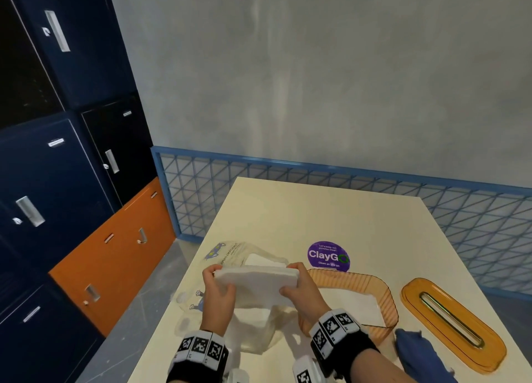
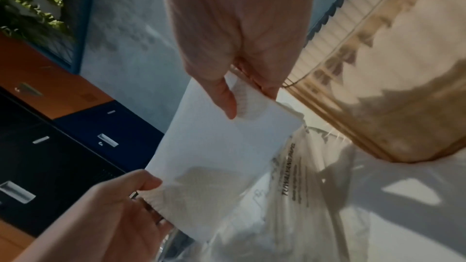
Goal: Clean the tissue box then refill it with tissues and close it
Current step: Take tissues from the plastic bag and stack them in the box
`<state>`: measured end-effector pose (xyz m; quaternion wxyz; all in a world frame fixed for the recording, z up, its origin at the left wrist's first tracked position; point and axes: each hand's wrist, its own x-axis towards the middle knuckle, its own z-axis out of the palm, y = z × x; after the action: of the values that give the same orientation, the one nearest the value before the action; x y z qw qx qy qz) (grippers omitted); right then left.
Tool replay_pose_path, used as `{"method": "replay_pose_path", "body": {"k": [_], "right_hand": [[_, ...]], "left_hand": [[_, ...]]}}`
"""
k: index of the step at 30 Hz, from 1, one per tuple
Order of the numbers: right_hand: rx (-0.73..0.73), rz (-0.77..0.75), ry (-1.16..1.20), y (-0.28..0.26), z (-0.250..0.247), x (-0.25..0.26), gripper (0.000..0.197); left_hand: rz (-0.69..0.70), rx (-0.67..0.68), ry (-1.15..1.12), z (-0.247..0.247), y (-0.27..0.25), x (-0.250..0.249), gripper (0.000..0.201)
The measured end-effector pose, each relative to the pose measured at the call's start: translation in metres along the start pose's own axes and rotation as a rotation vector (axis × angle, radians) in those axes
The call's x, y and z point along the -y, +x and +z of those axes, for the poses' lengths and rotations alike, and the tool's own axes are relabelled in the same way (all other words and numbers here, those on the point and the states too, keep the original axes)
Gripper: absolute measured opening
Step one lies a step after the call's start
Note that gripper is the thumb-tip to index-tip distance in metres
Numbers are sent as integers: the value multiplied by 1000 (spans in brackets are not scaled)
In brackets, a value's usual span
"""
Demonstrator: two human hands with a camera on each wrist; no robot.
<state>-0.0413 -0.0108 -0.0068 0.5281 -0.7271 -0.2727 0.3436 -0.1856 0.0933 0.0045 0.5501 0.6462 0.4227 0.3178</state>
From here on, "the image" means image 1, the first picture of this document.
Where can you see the blue cleaning cloth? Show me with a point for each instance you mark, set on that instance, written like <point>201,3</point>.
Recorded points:
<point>424,357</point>

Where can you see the orange locker cabinet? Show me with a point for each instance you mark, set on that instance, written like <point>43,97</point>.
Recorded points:
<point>120,270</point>

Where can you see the round purple sticker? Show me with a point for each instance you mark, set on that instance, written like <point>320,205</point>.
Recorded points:
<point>328,256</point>

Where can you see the black wristband with marker tags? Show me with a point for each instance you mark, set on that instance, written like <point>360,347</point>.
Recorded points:
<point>199,353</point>
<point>341,337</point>

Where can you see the dark blue locker bank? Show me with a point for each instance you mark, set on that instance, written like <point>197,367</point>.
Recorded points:
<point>62,83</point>

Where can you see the cat print tissue pack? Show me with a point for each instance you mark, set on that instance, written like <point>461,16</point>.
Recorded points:
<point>253,333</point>

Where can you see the person's right hand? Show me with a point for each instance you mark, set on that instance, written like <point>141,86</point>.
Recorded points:
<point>307,299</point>

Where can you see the orange transparent tissue box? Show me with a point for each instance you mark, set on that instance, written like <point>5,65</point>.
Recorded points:
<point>374,287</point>

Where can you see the person's left hand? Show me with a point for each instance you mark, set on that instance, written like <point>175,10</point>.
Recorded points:
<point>218,303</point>

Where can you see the orange slotted lid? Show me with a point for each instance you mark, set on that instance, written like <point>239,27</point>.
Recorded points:
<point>415,303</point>

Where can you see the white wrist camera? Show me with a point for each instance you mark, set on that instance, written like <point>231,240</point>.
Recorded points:
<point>309,372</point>
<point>237,376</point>

